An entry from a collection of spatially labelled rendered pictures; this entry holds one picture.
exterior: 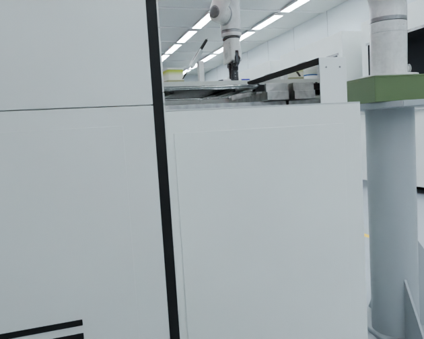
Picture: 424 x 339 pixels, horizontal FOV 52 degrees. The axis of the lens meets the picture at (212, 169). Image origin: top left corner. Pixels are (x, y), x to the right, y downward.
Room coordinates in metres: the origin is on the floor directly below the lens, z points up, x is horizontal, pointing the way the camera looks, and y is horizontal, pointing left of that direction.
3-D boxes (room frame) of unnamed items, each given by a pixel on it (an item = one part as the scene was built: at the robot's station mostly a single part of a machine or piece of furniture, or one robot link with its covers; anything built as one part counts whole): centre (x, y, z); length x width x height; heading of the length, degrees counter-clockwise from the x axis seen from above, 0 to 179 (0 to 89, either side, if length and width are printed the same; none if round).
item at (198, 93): (1.55, 0.07, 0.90); 0.34 x 0.34 x 0.01; 18
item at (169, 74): (1.88, 0.14, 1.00); 0.07 x 0.07 x 0.07; 27
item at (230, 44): (1.87, -0.12, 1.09); 0.10 x 0.07 x 0.11; 18
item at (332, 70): (1.60, -0.30, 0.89); 0.55 x 0.09 x 0.14; 18
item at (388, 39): (1.52, -0.63, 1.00); 0.19 x 0.19 x 0.18
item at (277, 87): (1.50, -0.23, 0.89); 0.08 x 0.03 x 0.03; 108
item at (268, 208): (1.66, -0.01, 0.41); 0.96 x 0.64 x 0.82; 18
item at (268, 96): (1.65, -0.18, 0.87); 0.36 x 0.08 x 0.03; 18
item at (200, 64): (1.82, 0.04, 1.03); 0.06 x 0.04 x 0.13; 108
